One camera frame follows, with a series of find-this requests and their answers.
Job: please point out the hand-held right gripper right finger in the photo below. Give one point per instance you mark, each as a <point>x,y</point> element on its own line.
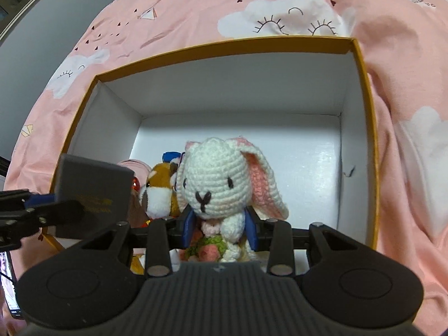
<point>252,231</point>

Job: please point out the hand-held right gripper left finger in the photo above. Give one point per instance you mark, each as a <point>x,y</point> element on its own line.
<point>188,227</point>

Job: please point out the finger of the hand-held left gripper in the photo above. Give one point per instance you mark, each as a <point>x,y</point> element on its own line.
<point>59,211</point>
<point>40,198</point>

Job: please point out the dark grey box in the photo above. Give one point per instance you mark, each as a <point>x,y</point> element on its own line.
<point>94,182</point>

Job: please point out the white crochet bunny toy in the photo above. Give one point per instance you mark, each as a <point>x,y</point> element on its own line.
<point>213,178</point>

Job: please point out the white box with gold rim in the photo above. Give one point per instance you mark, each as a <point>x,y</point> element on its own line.
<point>245,87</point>

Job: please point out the brown and white fox plush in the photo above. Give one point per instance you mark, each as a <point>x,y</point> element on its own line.
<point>157,196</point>

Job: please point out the small blue object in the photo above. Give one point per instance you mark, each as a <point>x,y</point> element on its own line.
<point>172,156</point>

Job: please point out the smartphone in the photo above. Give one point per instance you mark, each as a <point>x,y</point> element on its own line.
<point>8,280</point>

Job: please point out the pink cloud-print blanket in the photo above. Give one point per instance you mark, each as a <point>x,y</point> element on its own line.
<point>210,7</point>

